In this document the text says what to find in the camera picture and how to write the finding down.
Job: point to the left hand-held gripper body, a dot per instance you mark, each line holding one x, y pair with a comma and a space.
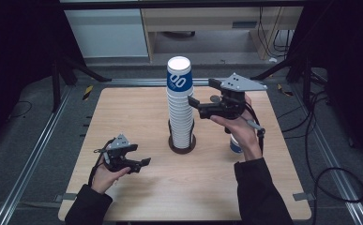
116, 157

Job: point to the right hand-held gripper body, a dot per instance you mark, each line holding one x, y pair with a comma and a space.
235, 106

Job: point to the stack of paper cups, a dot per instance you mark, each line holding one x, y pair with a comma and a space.
179, 112

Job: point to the blue white paper cup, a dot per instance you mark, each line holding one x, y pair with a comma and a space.
234, 146

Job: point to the black cup holder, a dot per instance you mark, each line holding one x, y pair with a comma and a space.
182, 151

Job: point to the person's left hand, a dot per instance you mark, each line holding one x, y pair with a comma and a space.
102, 179

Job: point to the person's right hand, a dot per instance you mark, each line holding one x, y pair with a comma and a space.
245, 134

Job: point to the round grey table grommet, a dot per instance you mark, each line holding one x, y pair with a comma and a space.
214, 98

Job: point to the yellow black tape strip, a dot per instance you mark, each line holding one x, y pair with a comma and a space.
87, 92
284, 91

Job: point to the black metal stand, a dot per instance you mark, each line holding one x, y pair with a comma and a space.
305, 78
56, 87

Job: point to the white cabinet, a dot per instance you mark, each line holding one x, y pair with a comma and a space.
107, 33

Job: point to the grey table bracket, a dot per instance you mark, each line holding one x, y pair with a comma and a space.
64, 197
304, 197

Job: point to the metal cross rail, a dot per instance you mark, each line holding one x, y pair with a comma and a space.
132, 82

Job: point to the long metal floor rail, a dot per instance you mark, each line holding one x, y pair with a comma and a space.
29, 165
335, 168

